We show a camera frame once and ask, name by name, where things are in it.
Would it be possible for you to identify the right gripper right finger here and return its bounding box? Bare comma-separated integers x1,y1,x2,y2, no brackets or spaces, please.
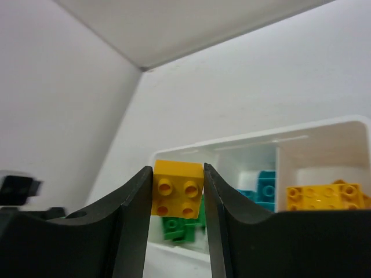
204,164,370,277

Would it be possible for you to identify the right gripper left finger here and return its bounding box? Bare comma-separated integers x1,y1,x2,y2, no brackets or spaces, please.
1,166,153,277

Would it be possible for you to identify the blue lego brick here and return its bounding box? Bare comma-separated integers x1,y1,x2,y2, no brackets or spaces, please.
237,170,276,212

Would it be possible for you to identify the green lego brick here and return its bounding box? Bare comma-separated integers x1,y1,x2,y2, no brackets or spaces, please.
162,196,206,244

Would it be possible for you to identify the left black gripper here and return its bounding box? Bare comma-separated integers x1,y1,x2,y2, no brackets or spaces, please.
1,207,66,222

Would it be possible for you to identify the small yellow lego brick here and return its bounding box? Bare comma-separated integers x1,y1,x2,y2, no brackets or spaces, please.
151,160,204,219

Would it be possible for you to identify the white divided container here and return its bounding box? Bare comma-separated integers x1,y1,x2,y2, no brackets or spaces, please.
146,115,371,263

